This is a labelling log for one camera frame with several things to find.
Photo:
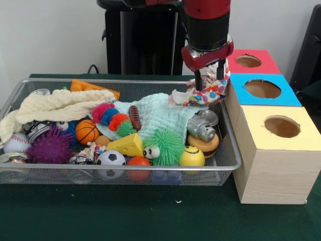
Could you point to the rainbow spiky caterpillar toy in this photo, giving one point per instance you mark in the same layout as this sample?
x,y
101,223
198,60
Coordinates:
x,y
110,115

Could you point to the yellow cheese wedge toy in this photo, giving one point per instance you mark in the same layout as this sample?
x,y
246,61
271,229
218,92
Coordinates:
x,y
128,145

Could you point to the green spiky toy with eyes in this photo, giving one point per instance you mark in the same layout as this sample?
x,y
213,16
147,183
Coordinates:
x,y
165,145

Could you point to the purple spiky ball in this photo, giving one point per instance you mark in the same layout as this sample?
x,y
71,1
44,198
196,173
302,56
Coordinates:
x,y
50,148

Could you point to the colourful polka dot cloth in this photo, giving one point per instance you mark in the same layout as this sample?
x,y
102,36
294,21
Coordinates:
x,y
210,93

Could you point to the mint green waffle cloth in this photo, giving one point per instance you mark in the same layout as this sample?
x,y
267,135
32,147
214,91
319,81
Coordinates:
x,y
160,113

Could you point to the yellow smiley ball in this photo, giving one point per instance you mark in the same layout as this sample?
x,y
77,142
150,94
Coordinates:
x,y
191,157

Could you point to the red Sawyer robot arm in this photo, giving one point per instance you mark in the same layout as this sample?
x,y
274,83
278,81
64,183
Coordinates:
x,y
208,25

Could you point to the wooden box with three holes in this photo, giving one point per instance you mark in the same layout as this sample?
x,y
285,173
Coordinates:
x,y
276,175

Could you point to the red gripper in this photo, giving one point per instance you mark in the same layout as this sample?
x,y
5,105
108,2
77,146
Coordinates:
x,y
208,57

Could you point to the black metal stand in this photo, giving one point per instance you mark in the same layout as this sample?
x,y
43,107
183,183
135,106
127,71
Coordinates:
x,y
308,62

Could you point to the metal mesh bin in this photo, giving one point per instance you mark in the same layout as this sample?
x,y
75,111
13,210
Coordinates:
x,y
213,173

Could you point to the cream waffle cloth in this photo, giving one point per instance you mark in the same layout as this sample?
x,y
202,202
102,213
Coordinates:
x,y
62,103

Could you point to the silver toy camera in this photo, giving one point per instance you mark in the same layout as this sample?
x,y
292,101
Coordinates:
x,y
201,125

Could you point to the dark green table cloth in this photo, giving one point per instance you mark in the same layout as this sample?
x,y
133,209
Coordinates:
x,y
150,213

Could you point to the black and white soccer ball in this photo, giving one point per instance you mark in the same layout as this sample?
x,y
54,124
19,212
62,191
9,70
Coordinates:
x,y
111,158

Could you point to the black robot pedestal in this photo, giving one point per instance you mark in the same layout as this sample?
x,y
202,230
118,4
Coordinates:
x,y
140,37

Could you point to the small orange basketball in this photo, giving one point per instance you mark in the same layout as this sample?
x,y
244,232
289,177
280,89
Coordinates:
x,y
87,131

